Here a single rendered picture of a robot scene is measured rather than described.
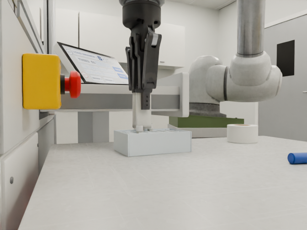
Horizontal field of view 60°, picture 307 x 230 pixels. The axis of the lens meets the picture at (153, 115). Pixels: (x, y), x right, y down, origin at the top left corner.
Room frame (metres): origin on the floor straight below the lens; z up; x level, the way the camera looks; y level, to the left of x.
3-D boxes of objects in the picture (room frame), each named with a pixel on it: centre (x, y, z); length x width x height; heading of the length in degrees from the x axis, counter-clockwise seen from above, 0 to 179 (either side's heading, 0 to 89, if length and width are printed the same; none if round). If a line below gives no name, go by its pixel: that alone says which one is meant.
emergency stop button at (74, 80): (0.39, 0.12, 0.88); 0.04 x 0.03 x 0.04; 18
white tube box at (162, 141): (0.50, 0.00, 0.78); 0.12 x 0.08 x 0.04; 114
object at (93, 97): (0.72, 0.17, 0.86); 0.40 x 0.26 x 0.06; 108
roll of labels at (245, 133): (0.64, -0.21, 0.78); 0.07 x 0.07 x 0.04
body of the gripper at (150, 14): (0.52, 0.02, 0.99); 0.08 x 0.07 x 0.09; 25
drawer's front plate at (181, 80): (0.78, -0.03, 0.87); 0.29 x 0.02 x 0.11; 18
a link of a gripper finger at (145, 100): (0.50, 0.01, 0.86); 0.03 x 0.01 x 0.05; 25
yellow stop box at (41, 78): (0.38, 0.15, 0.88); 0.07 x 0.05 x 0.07; 18
